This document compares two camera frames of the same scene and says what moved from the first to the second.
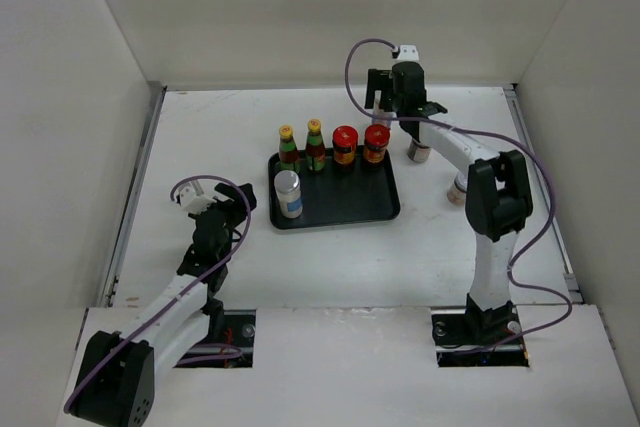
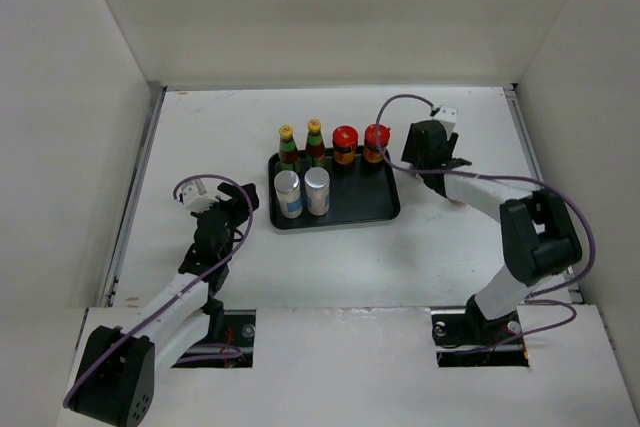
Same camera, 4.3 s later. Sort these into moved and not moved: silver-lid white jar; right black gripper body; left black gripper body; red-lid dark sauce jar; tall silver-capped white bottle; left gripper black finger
Moved: tall silver-capped white bottle; right black gripper body
Not moved: red-lid dark sauce jar; left black gripper body; left gripper black finger; silver-lid white jar
